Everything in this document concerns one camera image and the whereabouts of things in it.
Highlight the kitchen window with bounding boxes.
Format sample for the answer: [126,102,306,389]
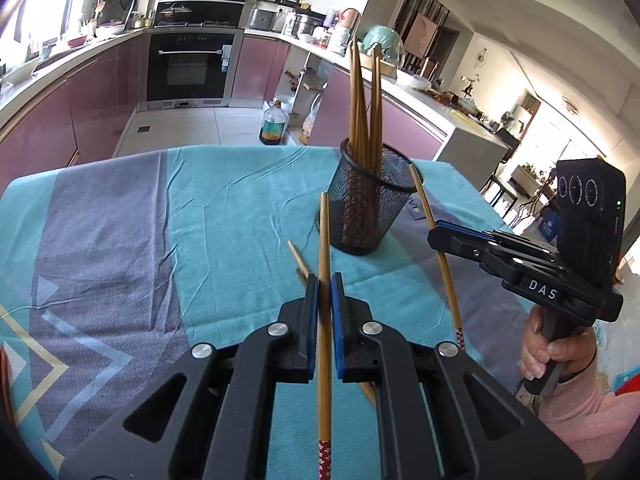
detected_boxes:
[0,0,96,56]

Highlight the black mesh pen holder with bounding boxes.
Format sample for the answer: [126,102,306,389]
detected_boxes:
[324,137,419,257]

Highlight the pink base cabinets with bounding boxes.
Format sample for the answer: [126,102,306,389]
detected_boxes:
[231,35,448,161]
[0,35,151,196]

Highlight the single red-tipped chopstick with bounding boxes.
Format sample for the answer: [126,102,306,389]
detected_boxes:
[408,163,467,352]
[286,240,377,409]
[317,191,335,480]

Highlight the black built-in oven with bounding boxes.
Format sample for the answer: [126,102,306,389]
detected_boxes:
[146,29,237,104]

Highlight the steel pot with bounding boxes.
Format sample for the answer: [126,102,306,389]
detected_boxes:
[291,12,325,37]

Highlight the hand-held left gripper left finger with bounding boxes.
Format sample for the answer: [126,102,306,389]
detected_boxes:
[59,274,321,480]

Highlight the blue grey printed tablecloth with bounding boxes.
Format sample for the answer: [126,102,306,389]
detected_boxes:
[0,145,531,480]

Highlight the pink sleeved right forearm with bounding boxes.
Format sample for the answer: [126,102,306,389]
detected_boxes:
[539,360,636,466]

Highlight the white kitchen countertop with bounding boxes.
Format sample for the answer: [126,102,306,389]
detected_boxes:
[0,27,511,191]

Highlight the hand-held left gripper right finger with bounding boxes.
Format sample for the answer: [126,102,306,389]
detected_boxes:
[330,272,586,480]

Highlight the white plastic bag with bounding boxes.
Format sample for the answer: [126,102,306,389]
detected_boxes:
[394,69,432,91]

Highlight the silver rice cooker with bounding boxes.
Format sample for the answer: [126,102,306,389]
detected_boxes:
[248,7,277,32]

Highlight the person's right hand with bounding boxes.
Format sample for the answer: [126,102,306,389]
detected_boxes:
[519,304,600,386]

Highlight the green plastic-covered appliance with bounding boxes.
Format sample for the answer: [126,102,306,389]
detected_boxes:
[362,25,407,70]

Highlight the yellow flat box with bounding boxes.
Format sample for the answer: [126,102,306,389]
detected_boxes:
[450,109,485,130]

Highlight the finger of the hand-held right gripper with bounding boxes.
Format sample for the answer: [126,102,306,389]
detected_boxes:
[426,227,538,283]
[436,220,568,267]

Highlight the framed wall painting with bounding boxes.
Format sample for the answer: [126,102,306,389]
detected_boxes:
[404,13,435,55]

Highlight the cooking oil bottle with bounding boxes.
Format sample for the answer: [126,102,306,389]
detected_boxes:
[258,100,292,147]

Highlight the bunch of wooden chopsticks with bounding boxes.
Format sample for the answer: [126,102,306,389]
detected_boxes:
[347,37,386,248]

